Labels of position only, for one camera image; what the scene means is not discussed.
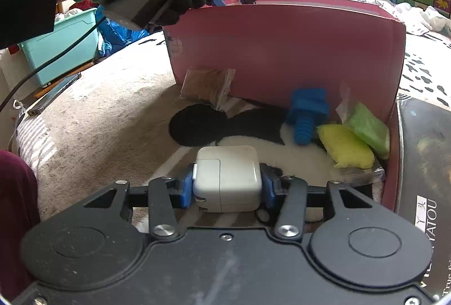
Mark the blue shopping bag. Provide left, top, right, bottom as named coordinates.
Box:
left=95, top=6, right=149, bottom=57

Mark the yellow packet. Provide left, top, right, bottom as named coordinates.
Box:
left=317, top=124, right=375, bottom=169

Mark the green packet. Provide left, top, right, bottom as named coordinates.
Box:
left=336, top=82, right=391, bottom=160

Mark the blue plastic bolt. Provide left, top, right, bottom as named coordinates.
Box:
left=286, top=88, right=330, bottom=145

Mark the pink cardboard box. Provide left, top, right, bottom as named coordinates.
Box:
left=163, top=0, right=407, bottom=123

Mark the teal storage box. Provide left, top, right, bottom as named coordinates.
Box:
left=19, top=8, right=99, bottom=86

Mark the black cable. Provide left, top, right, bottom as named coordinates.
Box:
left=0, top=17, right=106, bottom=112

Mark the smartphone in clear case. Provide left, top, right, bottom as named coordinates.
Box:
left=27, top=72, right=81, bottom=116

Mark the box lid with portrait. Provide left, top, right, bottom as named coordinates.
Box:
left=395, top=94, right=450, bottom=300

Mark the brown powder packet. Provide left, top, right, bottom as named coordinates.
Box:
left=180, top=69, right=235, bottom=110

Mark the crumpled grey floral sheet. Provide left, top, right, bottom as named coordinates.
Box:
left=376, top=0, right=450, bottom=38

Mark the white power adapter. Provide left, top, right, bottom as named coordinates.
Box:
left=193, top=145, right=262, bottom=213

